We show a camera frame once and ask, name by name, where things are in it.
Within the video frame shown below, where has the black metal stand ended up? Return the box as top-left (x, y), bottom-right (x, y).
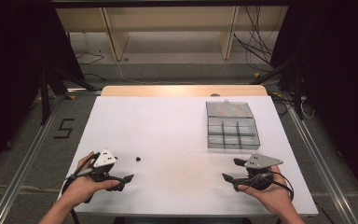
top-left (38, 66), bottom-right (98, 126)
top-left (249, 57), bottom-right (306, 121)

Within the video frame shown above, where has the black floor cable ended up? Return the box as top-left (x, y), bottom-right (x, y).
top-left (75, 50), bottom-right (105, 82)

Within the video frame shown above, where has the clear plastic compartment box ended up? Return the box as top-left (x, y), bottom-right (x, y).
top-left (205, 100), bottom-right (261, 150)

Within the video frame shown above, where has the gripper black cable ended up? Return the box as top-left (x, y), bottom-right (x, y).
top-left (61, 151), bottom-right (102, 224)
top-left (251, 171), bottom-right (295, 202)

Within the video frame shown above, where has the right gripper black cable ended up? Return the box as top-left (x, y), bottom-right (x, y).
top-left (251, 171), bottom-right (295, 202)

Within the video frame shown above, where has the wooden table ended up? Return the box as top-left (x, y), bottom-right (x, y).
top-left (101, 85), bottom-right (269, 97)

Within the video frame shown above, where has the aluminium floor rail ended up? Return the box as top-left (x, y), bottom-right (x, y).
top-left (0, 92), bottom-right (68, 224)
top-left (286, 105), bottom-right (358, 224)

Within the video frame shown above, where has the black curtain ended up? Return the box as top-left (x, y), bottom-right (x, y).
top-left (0, 0), bottom-right (86, 178)
top-left (269, 0), bottom-right (358, 202)

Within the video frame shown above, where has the bundle of black cables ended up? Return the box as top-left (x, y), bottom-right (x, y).
top-left (232, 5), bottom-right (282, 73)

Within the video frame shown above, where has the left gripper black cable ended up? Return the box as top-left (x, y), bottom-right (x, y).
top-left (61, 151), bottom-right (102, 224)

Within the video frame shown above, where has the person's right hand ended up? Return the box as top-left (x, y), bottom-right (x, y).
top-left (237, 165), bottom-right (294, 217)

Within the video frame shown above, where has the person's left hand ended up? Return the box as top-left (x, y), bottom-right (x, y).
top-left (60, 151), bottom-right (121, 205)

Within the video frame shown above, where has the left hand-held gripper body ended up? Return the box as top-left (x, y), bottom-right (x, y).
top-left (88, 148), bottom-right (119, 184)

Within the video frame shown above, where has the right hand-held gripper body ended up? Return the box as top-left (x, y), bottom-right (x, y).
top-left (243, 152), bottom-right (284, 191)

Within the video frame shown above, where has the white cable with plug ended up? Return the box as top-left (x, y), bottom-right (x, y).
top-left (299, 95), bottom-right (317, 120)

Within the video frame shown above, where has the white board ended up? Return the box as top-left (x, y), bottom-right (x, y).
top-left (57, 95), bottom-right (320, 217)

